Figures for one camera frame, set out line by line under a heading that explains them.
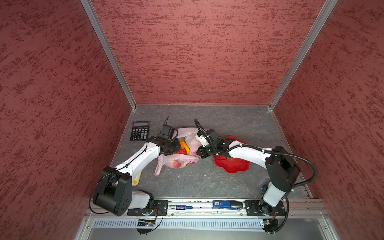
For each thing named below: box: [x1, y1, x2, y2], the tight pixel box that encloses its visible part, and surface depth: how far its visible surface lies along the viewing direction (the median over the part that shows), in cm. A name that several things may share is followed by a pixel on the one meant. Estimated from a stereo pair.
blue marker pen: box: [168, 205, 193, 210], surface depth 75 cm
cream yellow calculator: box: [132, 170, 142, 186], surface depth 83 cm
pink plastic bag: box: [155, 127, 207, 176], surface depth 85 cm
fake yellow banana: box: [181, 140, 191, 155], surface depth 94 cm
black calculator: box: [130, 121, 150, 142], surface depth 105 cm
